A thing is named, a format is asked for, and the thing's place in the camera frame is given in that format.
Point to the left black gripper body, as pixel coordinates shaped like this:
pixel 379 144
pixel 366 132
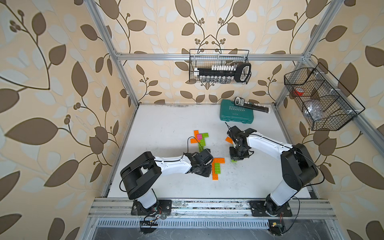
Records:
pixel 205 170

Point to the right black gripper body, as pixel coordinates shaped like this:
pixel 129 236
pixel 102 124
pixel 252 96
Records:
pixel 237 153

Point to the green brick lowest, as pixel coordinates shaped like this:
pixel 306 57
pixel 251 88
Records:
pixel 200 148

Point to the green brick long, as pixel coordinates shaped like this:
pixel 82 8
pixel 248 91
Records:
pixel 203 142
pixel 217 167

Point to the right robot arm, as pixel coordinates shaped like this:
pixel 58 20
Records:
pixel 298 167

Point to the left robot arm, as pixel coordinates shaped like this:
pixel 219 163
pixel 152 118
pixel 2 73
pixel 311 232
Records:
pixel 139 176

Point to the green tool case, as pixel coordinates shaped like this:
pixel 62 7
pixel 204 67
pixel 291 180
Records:
pixel 229 112

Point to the clear plastic bag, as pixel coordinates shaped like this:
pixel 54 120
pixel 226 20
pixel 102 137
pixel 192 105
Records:
pixel 313 110

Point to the red tape roll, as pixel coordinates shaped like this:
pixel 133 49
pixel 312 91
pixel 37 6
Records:
pixel 298 92

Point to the socket rail on case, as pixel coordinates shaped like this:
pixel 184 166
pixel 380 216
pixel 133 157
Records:
pixel 240 102

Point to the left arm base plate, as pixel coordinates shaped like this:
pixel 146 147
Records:
pixel 151 208

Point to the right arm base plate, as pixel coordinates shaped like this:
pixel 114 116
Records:
pixel 264 208

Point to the socket rail in basket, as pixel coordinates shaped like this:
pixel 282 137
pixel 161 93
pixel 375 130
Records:
pixel 239 73

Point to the right wire basket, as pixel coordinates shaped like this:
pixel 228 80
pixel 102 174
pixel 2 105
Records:
pixel 339 104

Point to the wire basket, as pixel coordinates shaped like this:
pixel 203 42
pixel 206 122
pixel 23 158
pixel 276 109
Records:
pixel 339 104
pixel 205 58

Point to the back wire basket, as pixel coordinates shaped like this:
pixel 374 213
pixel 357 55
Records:
pixel 205 58

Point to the aluminium front rail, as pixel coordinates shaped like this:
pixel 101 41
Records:
pixel 303 209

